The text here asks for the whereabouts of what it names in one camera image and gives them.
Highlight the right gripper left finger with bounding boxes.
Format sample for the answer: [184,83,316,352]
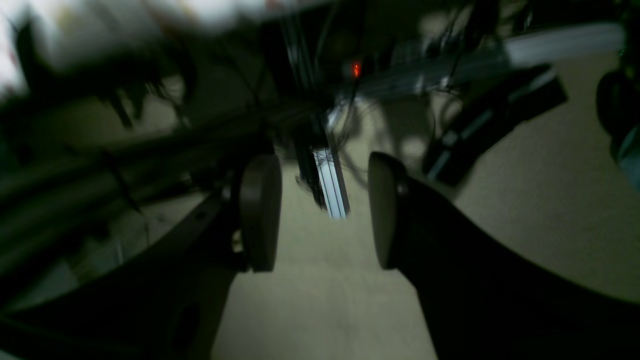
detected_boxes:
[1,153,282,360]

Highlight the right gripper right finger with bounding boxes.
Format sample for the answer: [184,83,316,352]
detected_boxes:
[368,152,640,360]

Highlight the black power strip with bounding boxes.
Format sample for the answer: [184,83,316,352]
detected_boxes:
[422,64,568,186]

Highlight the aluminium frame rail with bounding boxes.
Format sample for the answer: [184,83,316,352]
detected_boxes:
[336,22,627,98]

